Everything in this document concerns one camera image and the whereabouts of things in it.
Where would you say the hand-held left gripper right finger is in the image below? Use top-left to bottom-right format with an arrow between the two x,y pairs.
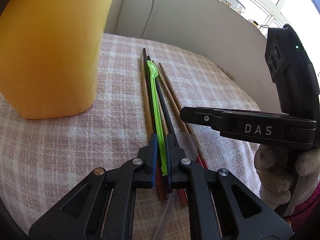
165,134 -> 293,240

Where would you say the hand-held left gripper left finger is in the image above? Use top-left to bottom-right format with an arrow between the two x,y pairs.
29,134 -> 158,240

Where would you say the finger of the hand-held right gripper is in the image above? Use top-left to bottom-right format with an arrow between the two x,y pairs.
180,106 -> 290,137

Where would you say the brown wooden chopstick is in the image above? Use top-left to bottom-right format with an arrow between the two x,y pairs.
159,63 -> 208,168
159,75 -> 204,169

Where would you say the green plastic spoon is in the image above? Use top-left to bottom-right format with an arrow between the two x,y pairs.
146,60 -> 167,176

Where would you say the yellow plastic container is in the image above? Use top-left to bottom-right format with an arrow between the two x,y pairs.
0,0 -> 118,120

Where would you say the person's right forearm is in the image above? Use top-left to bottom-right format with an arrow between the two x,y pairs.
285,182 -> 320,235

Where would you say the person's right hand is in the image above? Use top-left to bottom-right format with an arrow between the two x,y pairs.
254,144 -> 320,210

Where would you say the clear plastic spoon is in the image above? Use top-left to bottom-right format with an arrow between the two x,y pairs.
156,132 -> 198,240

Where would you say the pink plaid cloth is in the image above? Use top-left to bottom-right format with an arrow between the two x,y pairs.
0,32 -> 295,240

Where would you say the floral cooking pot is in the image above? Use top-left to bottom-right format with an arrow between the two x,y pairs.
211,0 -> 247,14

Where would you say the white power cable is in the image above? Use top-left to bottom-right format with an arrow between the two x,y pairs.
141,0 -> 160,38

